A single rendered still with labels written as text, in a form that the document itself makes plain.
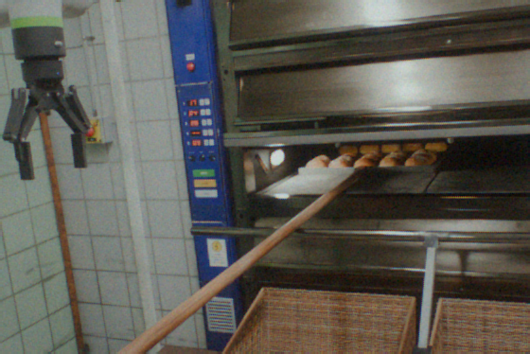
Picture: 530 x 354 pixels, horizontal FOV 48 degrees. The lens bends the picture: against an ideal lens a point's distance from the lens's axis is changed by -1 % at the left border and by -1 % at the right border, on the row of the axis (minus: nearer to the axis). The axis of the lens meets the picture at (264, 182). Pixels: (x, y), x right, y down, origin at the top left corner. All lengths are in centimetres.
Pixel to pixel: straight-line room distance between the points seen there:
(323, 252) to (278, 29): 77
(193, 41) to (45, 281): 118
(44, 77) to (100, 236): 148
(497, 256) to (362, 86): 68
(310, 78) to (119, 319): 132
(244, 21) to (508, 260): 115
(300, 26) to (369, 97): 32
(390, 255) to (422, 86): 56
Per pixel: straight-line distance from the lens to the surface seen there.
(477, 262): 199
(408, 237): 161
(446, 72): 192
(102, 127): 236
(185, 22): 217
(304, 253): 212
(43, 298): 266
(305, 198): 207
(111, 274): 260
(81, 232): 263
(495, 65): 191
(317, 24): 198
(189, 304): 117
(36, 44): 117
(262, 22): 206
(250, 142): 195
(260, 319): 219
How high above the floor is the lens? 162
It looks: 11 degrees down
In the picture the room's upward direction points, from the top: 6 degrees counter-clockwise
